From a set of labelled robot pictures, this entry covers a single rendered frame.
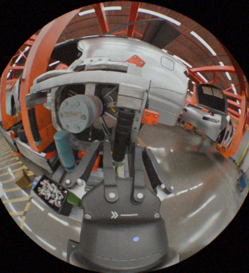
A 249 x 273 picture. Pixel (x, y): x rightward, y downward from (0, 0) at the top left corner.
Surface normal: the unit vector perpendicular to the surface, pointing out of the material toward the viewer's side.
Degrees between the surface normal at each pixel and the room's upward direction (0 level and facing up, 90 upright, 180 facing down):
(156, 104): 90
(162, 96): 90
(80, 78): 90
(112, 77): 90
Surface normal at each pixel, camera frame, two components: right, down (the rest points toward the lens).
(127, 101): 0.03, 0.48
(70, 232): 0.18, -0.86
